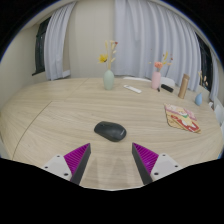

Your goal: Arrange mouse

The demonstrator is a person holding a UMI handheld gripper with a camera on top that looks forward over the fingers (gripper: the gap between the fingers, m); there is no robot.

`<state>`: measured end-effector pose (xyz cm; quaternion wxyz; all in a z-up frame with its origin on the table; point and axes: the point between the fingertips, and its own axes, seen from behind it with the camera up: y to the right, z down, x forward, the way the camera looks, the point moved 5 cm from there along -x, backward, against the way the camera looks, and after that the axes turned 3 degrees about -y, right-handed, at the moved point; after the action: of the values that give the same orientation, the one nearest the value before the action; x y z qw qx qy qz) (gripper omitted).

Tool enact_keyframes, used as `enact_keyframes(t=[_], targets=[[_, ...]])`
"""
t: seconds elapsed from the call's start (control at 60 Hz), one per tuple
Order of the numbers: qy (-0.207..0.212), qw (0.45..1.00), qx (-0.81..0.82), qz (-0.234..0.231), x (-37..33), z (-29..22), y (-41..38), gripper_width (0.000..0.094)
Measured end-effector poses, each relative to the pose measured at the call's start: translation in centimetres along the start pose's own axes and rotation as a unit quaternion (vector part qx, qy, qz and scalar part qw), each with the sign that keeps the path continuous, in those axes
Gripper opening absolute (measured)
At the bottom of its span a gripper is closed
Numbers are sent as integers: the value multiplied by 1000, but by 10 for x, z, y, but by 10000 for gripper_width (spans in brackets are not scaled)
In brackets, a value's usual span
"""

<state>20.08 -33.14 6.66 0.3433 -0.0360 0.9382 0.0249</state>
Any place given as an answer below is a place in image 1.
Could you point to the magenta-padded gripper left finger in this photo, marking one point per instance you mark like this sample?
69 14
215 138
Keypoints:
75 160

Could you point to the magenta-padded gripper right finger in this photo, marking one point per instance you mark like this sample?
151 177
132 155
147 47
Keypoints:
148 160

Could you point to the black computer mouse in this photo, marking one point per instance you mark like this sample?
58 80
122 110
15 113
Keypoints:
110 131

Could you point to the dark blue pen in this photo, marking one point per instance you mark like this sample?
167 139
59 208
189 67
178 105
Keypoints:
158 89

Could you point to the white remote control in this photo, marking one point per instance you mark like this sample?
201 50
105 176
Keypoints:
132 89

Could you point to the black oblong case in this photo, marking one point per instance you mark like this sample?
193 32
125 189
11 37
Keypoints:
167 88

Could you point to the light blue vase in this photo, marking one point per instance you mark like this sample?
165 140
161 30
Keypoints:
198 99

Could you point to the pink vase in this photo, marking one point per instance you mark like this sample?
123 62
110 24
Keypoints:
156 80

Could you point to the tan insulated bottle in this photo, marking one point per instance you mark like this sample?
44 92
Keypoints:
183 86

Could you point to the white chair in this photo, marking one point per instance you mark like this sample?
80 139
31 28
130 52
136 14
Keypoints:
136 79
168 81
219 113

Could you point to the pale green vase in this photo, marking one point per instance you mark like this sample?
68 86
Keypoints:
108 80

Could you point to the orange dried flowers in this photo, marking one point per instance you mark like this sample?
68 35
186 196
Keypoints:
158 65

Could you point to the beige dried flower stems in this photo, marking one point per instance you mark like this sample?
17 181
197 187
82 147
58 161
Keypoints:
201 80

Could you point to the white curtain strip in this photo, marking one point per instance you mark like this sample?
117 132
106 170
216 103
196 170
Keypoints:
214 80

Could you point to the yellow dried flowers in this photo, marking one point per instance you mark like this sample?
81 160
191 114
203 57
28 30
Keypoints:
103 58

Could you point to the dark window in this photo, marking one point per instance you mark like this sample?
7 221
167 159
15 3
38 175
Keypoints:
205 63
40 46

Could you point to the narrow white curtain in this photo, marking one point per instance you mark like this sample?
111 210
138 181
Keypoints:
56 46

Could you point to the wide white curtain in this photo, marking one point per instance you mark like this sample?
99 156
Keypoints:
150 36

